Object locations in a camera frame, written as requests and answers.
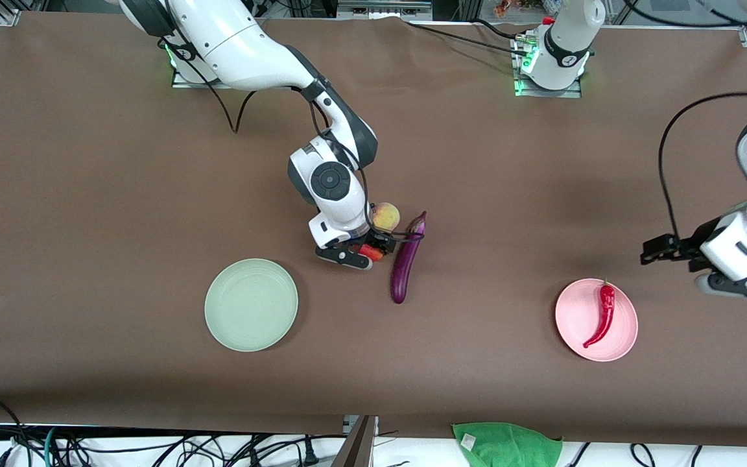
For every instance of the pink round plate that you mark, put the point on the pink round plate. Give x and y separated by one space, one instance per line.
574 318

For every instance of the long purple eggplant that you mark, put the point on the long purple eggplant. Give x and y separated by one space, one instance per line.
403 272

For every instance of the red chili pepper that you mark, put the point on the red chili pepper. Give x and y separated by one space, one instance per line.
607 301

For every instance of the red apple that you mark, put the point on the red apple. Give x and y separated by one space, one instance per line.
371 253

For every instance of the orange background object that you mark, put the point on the orange background object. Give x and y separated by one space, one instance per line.
503 8

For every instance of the brown table cover sheet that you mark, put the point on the brown table cover sheet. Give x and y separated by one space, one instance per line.
88 259

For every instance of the green towel cloth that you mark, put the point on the green towel cloth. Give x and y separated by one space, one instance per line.
509 447

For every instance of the grey metal box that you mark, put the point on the grey metal box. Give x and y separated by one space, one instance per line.
380 10

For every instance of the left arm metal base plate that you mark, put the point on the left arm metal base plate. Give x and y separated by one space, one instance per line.
571 94

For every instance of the pale green round plate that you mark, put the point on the pale green round plate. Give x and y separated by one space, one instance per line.
250 324

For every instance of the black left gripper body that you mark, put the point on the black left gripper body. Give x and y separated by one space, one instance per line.
687 246

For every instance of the yellow pink peach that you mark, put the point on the yellow pink peach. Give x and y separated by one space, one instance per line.
388 216

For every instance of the grey aluminium post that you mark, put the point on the grey aluminium post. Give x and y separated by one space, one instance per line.
357 447

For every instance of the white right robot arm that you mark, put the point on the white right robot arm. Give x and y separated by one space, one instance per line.
231 39

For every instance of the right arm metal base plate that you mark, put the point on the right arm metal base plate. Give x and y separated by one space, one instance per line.
179 82

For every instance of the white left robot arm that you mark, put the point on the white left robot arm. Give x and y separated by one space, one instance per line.
746 243

